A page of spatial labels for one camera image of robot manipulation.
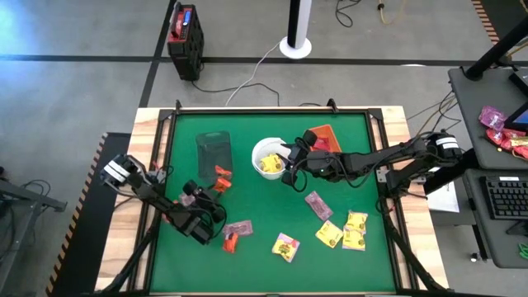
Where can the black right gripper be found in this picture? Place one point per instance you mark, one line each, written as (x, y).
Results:
(315, 161)

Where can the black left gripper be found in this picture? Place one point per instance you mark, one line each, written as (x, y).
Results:
(204, 202)

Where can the purple candy pack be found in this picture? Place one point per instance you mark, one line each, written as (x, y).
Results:
(238, 227)
(318, 205)
(187, 200)

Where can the yellow pink candy pack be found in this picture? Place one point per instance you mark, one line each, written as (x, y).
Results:
(285, 246)

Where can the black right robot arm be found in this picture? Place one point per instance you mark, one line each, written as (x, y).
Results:
(371, 161)

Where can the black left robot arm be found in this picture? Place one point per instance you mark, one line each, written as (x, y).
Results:
(156, 199)

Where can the red candy bag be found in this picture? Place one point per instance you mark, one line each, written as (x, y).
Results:
(513, 133)
(522, 152)
(494, 136)

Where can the purple candy bag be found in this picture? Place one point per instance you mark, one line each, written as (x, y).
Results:
(492, 117)

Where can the yellow candy bag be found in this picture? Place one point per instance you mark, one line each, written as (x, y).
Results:
(520, 142)

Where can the white round bucket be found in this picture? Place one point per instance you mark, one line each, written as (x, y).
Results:
(264, 146)

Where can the orange rectangular bucket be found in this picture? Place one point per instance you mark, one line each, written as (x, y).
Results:
(330, 133)

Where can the clear plastic bin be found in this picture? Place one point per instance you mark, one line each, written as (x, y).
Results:
(212, 150)

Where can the green table mat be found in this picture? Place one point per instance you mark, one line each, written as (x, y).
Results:
(247, 268)

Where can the black mat yellow striped edge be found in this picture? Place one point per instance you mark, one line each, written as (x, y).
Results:
(82, 222)

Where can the black white pole stand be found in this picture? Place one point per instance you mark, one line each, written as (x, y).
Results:
(298, 24)

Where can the white paper sheet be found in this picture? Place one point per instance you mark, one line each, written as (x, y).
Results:
(443, 200)

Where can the black red crate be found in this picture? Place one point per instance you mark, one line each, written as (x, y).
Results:
(185, 41)

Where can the gray metal stand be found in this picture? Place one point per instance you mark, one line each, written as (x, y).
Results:
(24, 199)

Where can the gray desk top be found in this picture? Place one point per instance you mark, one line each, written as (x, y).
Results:
(474, 103)

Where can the black keyboard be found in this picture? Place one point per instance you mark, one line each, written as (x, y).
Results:
(507, 198)

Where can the gray keyboard desk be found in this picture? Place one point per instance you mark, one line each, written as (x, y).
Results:
(495, 241)

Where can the tablet with blue screen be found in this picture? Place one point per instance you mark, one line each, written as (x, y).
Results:
(520, 119)

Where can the black slanted pole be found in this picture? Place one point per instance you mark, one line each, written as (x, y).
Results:
(499, 48)

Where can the black flat device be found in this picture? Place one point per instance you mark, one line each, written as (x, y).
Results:
(520, 80)

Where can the black metal table frame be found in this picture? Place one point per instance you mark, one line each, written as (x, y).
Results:
(268, 110)

